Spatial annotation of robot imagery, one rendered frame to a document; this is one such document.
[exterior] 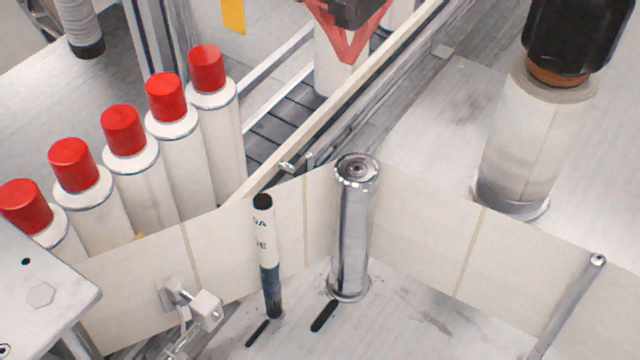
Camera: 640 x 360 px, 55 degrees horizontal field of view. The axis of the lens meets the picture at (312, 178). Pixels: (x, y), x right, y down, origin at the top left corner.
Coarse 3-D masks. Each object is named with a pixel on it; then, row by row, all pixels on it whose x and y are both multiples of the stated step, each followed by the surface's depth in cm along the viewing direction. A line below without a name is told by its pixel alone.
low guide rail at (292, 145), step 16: (432, 0) 92; (416, 16) 90; (400, 32) 87; (384, 48) 85; (368, 64) 83; (352, 80) 80; (336, 96) 78; (320, 112) 77; (304, 128) 75; (288, 144) 73; (272, 160) 71; (288, 160) 74; (256, 176) 70; (272, 176) 72; (240, 192) 68; (256, 192) 70
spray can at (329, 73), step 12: (324, 36) 75; (348, 36) 76; (324, 48) 77; (324, 60) 78; (336, 60) 78; (324, 72) 80; (336, 72) 79; (348, 72) 81; (324, 84) 81; (336, 84) 81; (324, 96) 83
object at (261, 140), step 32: (416, 0) 98; (448, 0) 98; (384, 32) 93; (416, 32) 93; (384, 64) 88; (288, 96) 84; (352, 96) 84; (256, 128) 80; (288, 128) 80; (320, 128) 80; (256, 160) 76
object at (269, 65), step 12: (312, 24) 81; (300, 36) 79; (288, 48) 77; (264, 60) 76; (276, 60) 76; (252, 72) 74; (264, 72) 75; (240, 84) 73; (252, 84) 74; (240, 96) 73
